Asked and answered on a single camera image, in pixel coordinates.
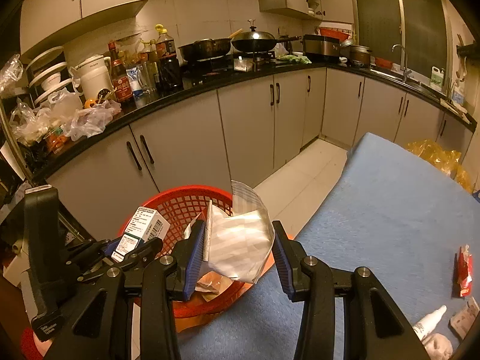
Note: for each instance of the clear plastic bag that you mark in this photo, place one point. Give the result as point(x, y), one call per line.
point(30, 123)
point(11, 73)

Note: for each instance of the dark frying pan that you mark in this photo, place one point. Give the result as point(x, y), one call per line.
point(206, 47)

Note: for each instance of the black kitchen countertop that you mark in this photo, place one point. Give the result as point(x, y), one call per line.
point(195, 86)

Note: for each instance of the white jug green label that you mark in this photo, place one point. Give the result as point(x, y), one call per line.
point(437, 80)

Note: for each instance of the bag of green vegetables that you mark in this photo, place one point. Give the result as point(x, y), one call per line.
point(296, 59)

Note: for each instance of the torn red wrapper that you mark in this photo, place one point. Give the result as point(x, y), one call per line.
point(464, 273)

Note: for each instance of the glass mug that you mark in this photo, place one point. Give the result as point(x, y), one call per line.
point(140, 82)

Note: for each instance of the hanging kitchen utensils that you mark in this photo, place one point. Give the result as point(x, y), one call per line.
point(467, 48)

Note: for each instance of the grey base cabinets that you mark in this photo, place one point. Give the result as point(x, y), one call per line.
point(243, 127)

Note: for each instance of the soy sauce bottle red label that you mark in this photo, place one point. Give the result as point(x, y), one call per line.
point(122, 82)

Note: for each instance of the grey cooking pot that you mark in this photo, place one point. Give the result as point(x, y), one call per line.
point(362, 55)

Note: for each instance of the crumpled pale plastic bag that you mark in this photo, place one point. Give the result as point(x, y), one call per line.
point(93, 122)

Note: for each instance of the white dish stack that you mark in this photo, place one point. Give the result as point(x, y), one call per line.
point(48, 71)

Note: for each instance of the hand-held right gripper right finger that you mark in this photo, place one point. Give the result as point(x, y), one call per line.
point(282, 266)

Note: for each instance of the gas stove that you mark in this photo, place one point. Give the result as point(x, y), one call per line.
point(221, 68)

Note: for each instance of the crumpled brown wrapper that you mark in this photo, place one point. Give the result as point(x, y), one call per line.
point(465, 318)

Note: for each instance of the steel kitchen faucet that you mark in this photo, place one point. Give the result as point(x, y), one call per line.
point(405, 67)

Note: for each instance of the crumpled orange wrapper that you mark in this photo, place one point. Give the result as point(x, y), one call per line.
point(213, 283)

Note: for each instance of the white jug blue label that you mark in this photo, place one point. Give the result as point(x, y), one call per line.
point(458, 95)

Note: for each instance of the white barcode medicine box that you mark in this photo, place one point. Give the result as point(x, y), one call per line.
point(144, 225)

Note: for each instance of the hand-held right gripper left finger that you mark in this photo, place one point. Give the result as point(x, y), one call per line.
point(195, 262)

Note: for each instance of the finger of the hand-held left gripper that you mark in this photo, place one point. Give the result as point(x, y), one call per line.
point(109, 248)
point(148, 249)

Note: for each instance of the amber oil bottle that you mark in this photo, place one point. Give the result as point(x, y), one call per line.
point(150, 60)

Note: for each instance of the yellow plastic bag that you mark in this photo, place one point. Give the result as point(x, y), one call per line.
point(438, 157)

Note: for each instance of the kitchen window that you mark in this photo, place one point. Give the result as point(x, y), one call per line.
point(378, 15)

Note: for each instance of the white electric kettle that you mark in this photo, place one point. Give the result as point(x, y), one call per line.
point(95, 78)

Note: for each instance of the red plastic basin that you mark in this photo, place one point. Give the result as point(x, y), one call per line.
point(333, 33)

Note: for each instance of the large dark oil bottle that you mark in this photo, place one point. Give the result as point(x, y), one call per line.
point(168, 71)

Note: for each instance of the white squeeze tube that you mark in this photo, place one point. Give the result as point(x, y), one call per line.
point(429, 324)

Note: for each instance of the striped white paper bag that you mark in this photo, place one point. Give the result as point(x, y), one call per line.
point(240, 240)

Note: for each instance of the wok with lid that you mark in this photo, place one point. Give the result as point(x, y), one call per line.
point(255, 41)

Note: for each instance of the red plastic basket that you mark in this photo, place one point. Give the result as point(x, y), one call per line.
point(180, 206)

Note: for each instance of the black steel rice cooker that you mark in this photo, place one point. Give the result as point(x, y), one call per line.
point(322, 48)

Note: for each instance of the blue tablecloth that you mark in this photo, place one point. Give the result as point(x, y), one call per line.
point(375, 213)

